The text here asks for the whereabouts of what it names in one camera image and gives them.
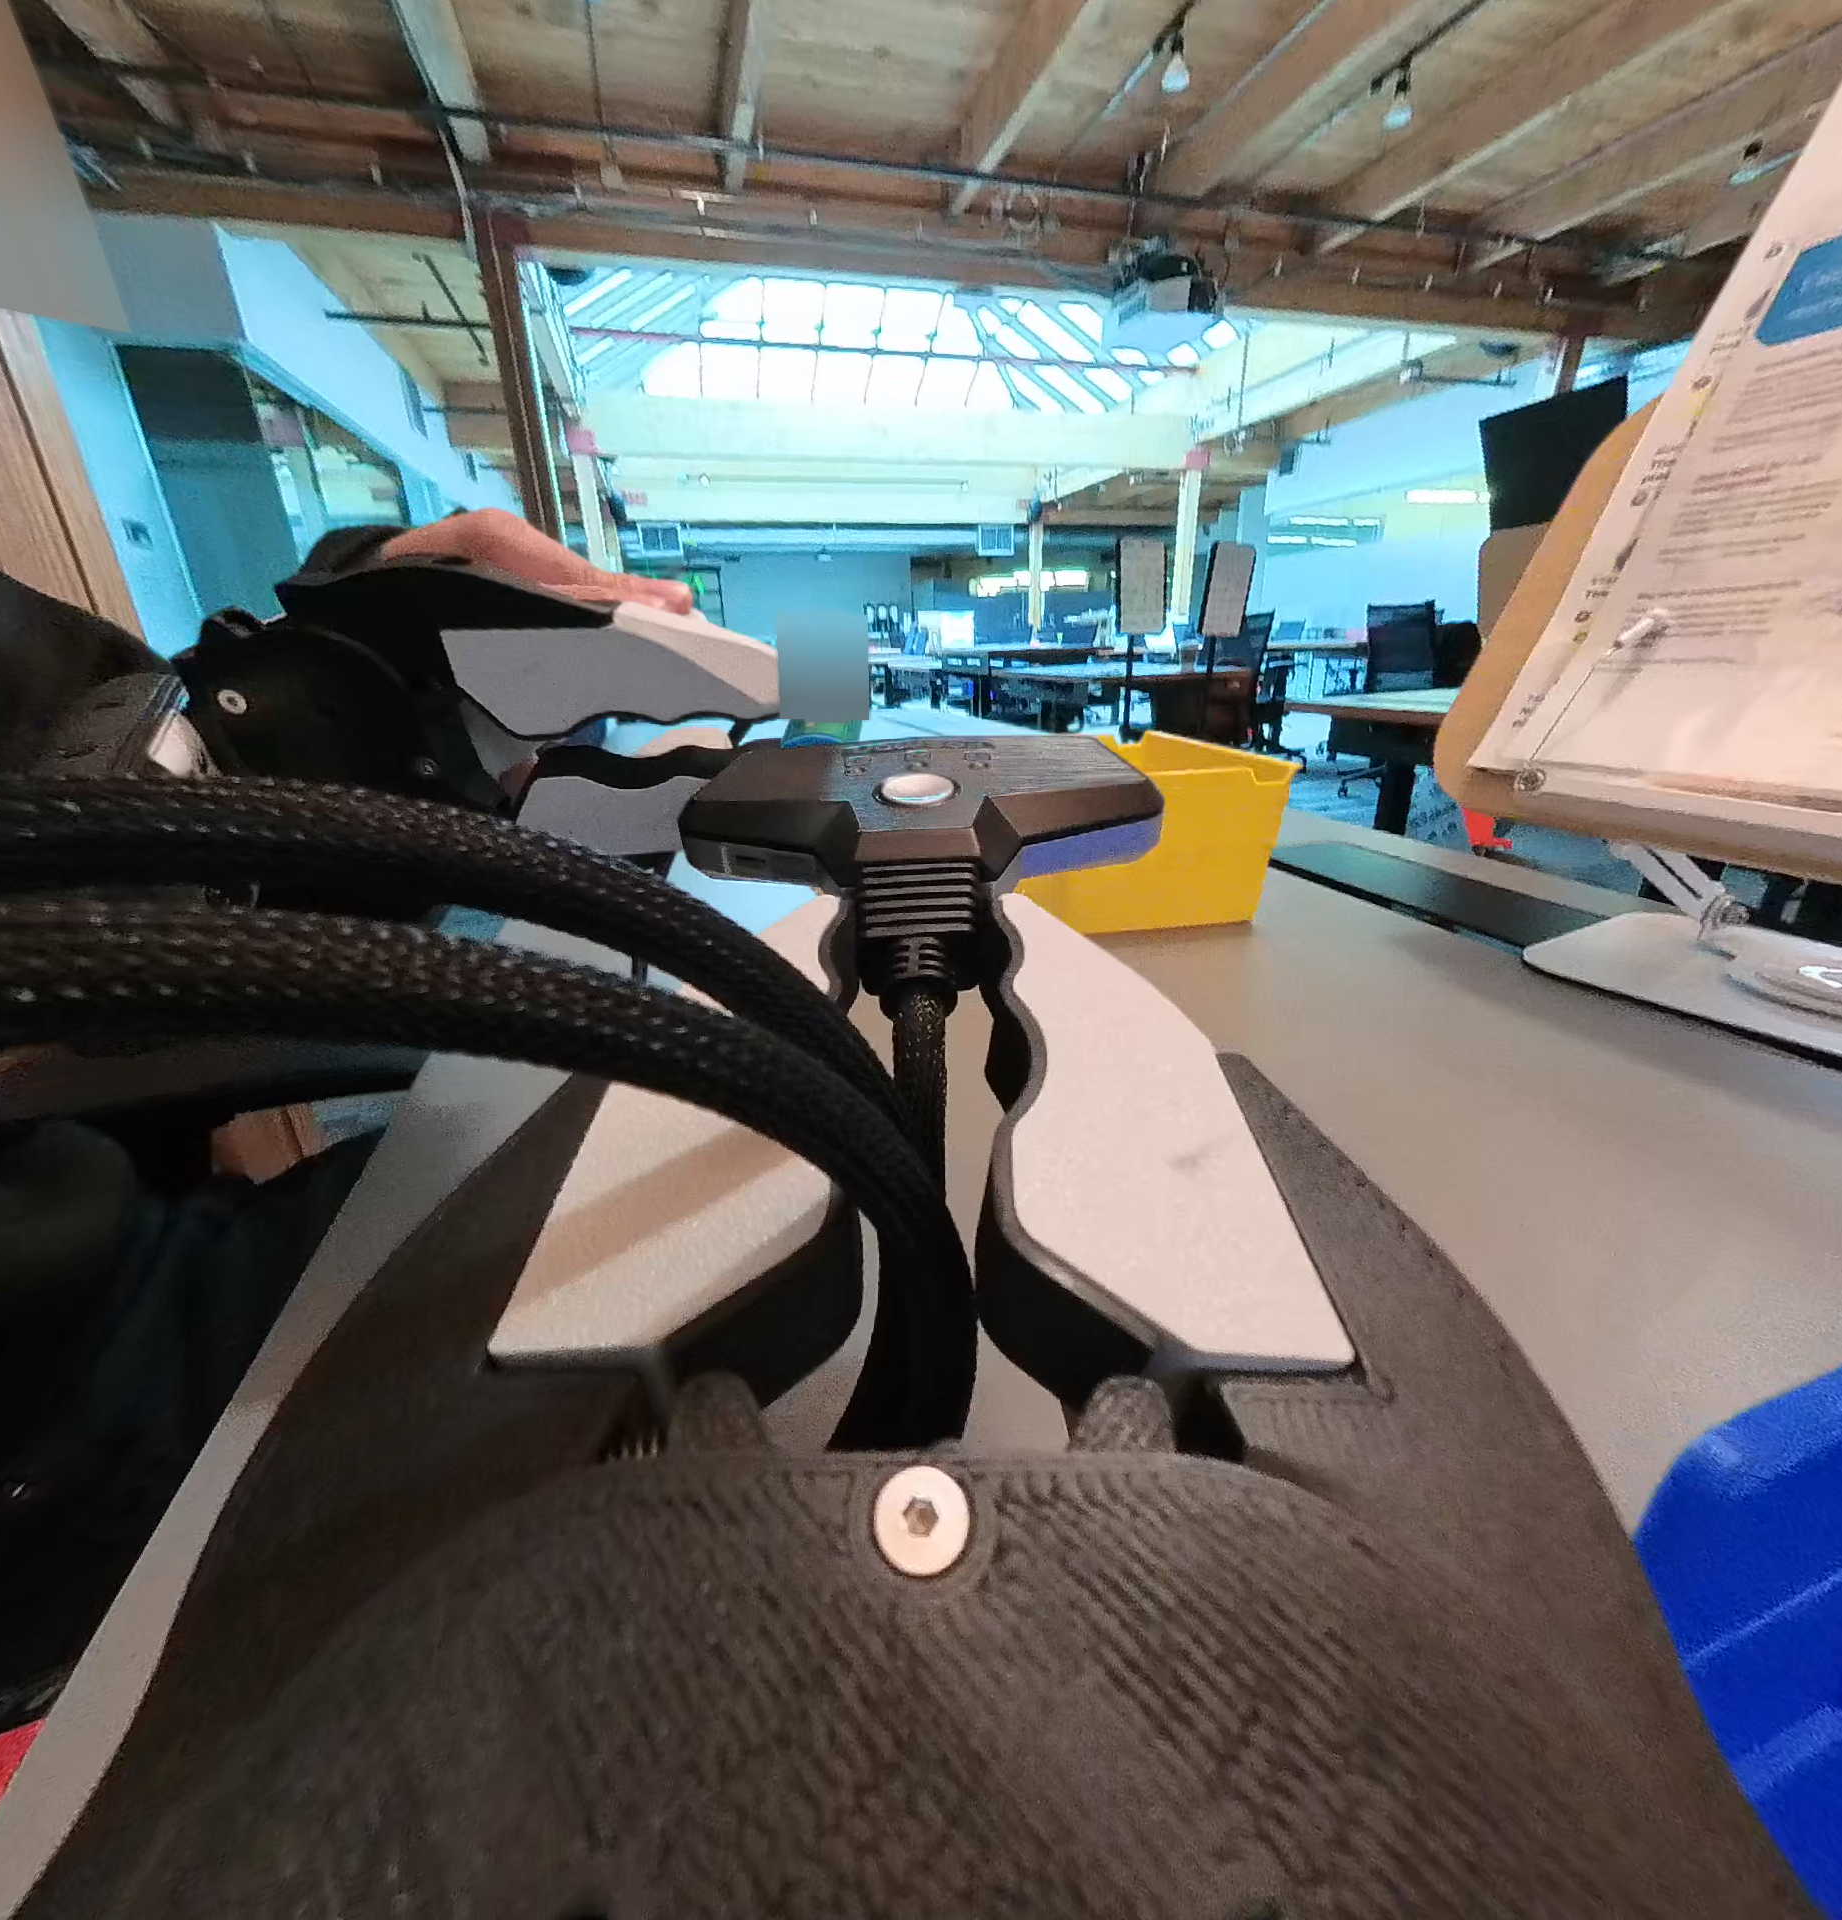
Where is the ceiling projector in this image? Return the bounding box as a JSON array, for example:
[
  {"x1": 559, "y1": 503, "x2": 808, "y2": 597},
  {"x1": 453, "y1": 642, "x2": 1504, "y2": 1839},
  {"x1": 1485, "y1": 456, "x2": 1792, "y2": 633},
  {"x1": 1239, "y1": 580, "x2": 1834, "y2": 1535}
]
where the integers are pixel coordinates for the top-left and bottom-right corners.
[{"x1": 1100, "y1": 246, "x2": 1226, "y2": 356}]

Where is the blue plastic bin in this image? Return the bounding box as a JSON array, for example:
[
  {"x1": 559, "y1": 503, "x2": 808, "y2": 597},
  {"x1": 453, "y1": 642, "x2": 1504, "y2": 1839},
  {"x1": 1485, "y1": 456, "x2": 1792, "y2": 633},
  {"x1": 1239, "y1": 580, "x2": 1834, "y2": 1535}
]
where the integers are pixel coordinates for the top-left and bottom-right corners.
[{"x1": 1631, "y1": 1350, "x2": 1842, "y2": 1920}]

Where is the black braided hub cable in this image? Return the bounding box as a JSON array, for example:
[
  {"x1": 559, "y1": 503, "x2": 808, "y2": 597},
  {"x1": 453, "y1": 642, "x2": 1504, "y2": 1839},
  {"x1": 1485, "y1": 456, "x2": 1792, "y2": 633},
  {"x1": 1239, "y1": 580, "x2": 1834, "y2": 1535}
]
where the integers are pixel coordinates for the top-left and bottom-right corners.
[{"x1": 0, "y1": 773, "x2": 984, "y2": 1459}]

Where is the white stand base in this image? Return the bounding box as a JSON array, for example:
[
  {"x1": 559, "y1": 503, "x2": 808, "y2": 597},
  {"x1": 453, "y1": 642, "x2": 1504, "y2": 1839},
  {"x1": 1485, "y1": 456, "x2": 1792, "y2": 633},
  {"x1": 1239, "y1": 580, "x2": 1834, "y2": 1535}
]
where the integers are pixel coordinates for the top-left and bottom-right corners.
[{"x1": 1520, "y1": 841, "x2": 1842, "y2": 1077}]

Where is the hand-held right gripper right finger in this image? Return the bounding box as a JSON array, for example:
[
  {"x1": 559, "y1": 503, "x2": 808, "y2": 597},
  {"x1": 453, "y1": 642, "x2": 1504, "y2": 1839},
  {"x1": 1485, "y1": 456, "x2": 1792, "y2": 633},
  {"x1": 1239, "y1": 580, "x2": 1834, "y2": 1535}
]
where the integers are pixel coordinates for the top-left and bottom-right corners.
[{"x1": 973, "y1": 892, "x2": 1366, "y2": 1446}]

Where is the yellow plastic bin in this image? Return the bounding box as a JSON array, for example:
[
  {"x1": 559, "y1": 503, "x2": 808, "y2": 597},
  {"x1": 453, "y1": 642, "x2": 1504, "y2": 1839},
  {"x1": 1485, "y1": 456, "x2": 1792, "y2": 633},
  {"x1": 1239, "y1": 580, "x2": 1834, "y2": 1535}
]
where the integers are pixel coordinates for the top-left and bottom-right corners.
[{"x1": 1017, "y1": 730, "x2": 1301, "y2": 936}]

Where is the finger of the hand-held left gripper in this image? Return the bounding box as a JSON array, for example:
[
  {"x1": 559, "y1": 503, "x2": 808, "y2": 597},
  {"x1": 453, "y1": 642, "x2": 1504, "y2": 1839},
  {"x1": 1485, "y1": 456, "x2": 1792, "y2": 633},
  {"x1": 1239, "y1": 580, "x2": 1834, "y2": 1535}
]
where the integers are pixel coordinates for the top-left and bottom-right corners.
[
  {"x1": 437, "y1": 601, "x2": 783, "y2": 742},
  {"x1": 508, "y1": 741, "x2": 745, "y2": 864}
]

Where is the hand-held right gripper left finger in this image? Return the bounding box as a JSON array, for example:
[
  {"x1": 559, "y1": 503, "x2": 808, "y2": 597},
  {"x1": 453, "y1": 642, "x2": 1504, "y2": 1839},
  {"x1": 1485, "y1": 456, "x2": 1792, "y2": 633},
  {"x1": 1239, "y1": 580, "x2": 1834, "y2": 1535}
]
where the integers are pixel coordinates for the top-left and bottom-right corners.
[{"x1": 486, "y1": 895, "x2": 870, "y2": 1452}]

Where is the person's dark clothing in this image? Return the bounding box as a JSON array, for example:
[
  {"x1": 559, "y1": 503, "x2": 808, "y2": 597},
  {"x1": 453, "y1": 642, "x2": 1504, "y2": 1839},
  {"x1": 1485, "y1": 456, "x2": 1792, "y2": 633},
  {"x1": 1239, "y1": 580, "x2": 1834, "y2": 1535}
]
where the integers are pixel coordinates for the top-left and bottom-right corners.
[{"x1": 0, "y1": 1050, "x2": 420, "y2": 1742}]

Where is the black office chair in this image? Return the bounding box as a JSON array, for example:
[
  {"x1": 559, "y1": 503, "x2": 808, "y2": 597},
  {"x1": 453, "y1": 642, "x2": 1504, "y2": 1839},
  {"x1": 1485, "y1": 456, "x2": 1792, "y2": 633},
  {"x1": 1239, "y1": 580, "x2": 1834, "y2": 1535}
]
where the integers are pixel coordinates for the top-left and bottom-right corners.
[{"x1": 1362, "y1": 601, "x2": 1444, "y2": 696}]

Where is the black monitor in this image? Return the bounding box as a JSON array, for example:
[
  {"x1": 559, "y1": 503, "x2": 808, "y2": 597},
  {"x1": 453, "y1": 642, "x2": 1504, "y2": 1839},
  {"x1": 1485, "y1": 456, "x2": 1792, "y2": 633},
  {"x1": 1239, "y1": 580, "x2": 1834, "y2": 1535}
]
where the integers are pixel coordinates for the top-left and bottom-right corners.
[{"x1": 1477, "y1": 374, "x2": 1631, "y2": 532}]

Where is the person's left hand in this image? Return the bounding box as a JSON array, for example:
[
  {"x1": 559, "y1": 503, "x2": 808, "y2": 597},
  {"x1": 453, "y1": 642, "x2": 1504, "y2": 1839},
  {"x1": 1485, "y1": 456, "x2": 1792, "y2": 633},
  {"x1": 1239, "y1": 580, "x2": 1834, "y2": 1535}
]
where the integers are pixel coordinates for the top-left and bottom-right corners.
[{"x1": 383, "y1": 506, "x2": 698, "y2": 619}]

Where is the person's left forearm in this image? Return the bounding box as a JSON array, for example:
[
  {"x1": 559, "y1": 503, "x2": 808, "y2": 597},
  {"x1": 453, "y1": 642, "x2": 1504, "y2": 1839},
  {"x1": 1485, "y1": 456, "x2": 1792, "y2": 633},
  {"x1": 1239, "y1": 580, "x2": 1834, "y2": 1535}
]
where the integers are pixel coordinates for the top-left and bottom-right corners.
[{"x1": 0, "y1": 552, "x2": 191, "y2": 783}]

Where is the wooden document stand board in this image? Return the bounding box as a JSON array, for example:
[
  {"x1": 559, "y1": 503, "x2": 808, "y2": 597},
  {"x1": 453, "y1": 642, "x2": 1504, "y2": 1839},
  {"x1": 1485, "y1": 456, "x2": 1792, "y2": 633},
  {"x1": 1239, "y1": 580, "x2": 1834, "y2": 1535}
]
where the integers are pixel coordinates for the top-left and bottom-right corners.
[{"x1": 1433, "y1": 393, "x2": 1842, "y2": 890}]

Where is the clear acrylic document holder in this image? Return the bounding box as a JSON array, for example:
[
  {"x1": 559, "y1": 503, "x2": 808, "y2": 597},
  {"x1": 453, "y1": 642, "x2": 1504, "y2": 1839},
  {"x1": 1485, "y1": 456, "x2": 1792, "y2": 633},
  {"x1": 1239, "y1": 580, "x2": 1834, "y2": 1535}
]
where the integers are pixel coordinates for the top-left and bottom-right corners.
[{"x1": 1468, "y1": 13, "x2": 1842, "y2": 821}]

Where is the wooden office desk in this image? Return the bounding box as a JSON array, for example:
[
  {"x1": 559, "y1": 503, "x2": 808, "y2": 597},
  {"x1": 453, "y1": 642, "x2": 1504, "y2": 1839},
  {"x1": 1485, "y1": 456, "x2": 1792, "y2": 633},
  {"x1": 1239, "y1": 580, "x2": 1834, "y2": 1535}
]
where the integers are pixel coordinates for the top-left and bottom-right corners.
[{"x1": 1285, "y1": 684, "x2": 1465, "y2": 837}]

